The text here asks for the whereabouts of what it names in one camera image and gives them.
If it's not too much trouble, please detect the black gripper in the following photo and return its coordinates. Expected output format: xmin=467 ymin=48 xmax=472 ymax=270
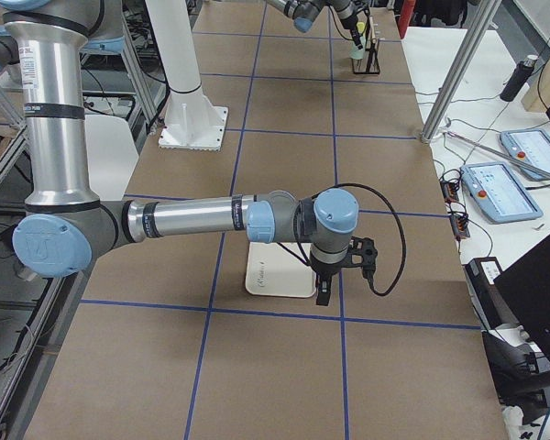
xmin=310 ymin=258 xmax=343 ymax=306
xmin=340 ymin=14 xmax=363 ymax=50

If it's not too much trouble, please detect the light green cup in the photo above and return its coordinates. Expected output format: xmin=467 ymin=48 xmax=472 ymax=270
xmin=350 ymin=45 xmax=365 ymax=61

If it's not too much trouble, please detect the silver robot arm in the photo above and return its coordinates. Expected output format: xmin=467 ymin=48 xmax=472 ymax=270
xmin=2 ymin=1 xmax=364 ymax=305
xmin=265 ymin=0 xmax=364 ymax=50

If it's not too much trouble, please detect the cream rabbit tray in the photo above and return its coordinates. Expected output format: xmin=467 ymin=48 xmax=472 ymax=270
xmin=245 ymin=242 xmax=316 ymax=299

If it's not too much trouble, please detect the black water bottle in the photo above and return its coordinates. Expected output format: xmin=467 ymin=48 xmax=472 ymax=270
xmin=500 ymin=54 xmax=539 ymax=103

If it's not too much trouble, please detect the near blue teach pendant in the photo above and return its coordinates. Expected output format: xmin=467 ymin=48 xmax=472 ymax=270
xmin=460 ymin=161 xmax=544 ymax=224

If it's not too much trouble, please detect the blue teach pendant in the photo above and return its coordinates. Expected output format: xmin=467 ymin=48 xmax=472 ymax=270
xmin=460 ymin=161 xmax=544 ymax=224
xmin=500 ymin=129 xmax=550 ymax=173

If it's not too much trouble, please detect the far blue teach pendant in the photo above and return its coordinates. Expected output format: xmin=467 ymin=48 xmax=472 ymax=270
xmin=500 ymin=129 xmax=550 ymax=173

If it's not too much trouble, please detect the black laptop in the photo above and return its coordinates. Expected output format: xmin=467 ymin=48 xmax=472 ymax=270
xmin=495 ymin=234 xmax=550 ymax=361

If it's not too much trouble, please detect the black wire cup rack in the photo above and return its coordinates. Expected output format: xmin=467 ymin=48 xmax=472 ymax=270
xmin=350 ymin=16 xmax=380 ymax=75

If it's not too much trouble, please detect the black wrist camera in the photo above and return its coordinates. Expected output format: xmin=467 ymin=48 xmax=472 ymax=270
xmin=344 ymin=236 xmax=378 ymax=283

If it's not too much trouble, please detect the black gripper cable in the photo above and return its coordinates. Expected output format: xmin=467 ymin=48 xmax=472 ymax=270
xmin=276 ymin=182 xmax=407 ymax=296

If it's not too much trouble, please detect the aluminium frame post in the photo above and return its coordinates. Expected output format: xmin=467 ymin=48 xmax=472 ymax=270
xmin=420 ymin=0 xmax=502 ymax=144

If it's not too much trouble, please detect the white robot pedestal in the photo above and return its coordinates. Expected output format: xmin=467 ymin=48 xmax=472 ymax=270
xmin=146 ymin=0 xmax=228 ymax=151

